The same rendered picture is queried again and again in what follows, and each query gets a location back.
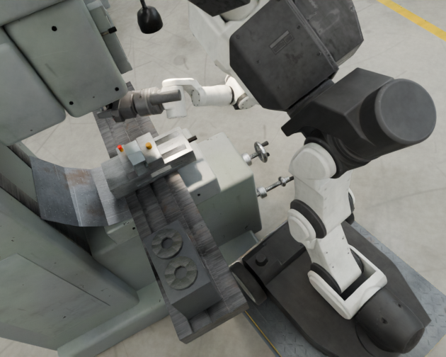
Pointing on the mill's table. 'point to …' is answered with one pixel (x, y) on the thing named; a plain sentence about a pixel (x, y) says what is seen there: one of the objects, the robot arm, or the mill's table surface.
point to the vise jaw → (153, 159)
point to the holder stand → (181, 270)
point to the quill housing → (69, 56)
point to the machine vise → (183, 157)
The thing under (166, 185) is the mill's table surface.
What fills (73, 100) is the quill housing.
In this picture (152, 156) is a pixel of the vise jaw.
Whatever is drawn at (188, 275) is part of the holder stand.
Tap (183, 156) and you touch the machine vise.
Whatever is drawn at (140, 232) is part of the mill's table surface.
